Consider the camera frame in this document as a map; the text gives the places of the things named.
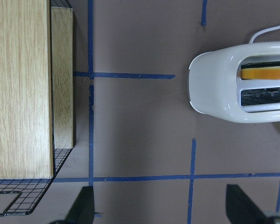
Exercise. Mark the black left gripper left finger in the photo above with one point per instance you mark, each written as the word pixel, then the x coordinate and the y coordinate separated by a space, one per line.
pixel 83 209

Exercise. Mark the white toaster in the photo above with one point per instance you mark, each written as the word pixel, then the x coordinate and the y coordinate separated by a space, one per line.
pixel 215 86

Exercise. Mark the wooden shelf board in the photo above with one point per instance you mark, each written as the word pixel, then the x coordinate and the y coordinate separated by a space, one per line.
pixel 25 88

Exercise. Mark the bread slice in toaster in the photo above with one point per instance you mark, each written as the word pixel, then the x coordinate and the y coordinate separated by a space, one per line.
pixel 266 73

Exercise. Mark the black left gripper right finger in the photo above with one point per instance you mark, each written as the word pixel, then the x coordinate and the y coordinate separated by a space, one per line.
pixel 240 209

